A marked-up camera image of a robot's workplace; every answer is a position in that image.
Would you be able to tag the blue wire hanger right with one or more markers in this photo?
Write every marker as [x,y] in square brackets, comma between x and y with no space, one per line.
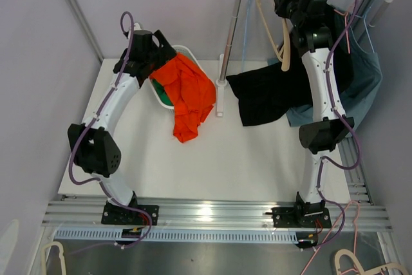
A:
[366,34]

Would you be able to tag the orange t shirt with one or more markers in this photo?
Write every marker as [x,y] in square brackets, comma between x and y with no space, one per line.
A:
[191,92]

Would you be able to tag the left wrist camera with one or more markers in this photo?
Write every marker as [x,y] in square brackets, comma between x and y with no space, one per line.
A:
[136,27]

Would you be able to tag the beige wooden hanger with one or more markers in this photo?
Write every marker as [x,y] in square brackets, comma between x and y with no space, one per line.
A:
[282,53]

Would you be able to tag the grey blue t shirt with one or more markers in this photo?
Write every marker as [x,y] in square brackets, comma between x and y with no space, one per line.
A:
[358,97]

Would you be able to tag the green t shirt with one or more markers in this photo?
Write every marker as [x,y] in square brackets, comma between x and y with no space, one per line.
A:
[162,95]

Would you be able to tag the black t shirt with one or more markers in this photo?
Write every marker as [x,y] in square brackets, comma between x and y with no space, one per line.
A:
[266,94]

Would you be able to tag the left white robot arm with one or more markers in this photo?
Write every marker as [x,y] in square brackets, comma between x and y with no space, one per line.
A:
[95,156]

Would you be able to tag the beige hanger on floor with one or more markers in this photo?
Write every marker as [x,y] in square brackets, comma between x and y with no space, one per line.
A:
[359,269]

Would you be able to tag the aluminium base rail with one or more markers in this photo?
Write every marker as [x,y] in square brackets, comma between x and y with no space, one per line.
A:
[86,211]

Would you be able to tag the pink wire hanger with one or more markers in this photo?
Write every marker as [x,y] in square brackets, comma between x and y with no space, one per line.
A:
[346,18]

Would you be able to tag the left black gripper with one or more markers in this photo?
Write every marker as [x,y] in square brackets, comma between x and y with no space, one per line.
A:
[164,57]

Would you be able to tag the white plastic basket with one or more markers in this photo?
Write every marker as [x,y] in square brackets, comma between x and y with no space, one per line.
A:
[188,53]

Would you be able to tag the light blue wire hanger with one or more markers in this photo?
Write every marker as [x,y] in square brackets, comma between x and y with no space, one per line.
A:
[245,36]

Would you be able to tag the left black mount plate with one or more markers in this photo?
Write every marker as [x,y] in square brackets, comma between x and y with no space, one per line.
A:
[115,215]

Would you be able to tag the right black mount plate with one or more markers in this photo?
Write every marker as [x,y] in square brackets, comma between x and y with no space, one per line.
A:
[288,217]

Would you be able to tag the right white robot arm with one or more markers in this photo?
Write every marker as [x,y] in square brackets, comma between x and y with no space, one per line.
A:
[313,40]

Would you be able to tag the white slotted cable duct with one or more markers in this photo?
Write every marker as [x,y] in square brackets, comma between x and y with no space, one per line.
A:
[177,235]

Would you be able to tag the black mount plate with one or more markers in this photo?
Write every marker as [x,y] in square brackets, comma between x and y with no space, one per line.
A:
[115,215]
[288,217]

